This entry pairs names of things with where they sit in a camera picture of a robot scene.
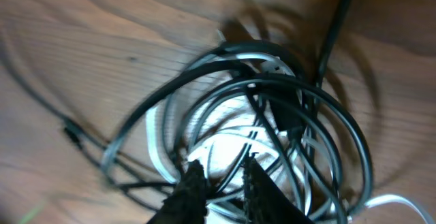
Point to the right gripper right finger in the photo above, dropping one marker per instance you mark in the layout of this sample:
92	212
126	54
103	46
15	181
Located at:
264	203

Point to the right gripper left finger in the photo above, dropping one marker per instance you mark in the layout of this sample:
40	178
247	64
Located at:
187	203

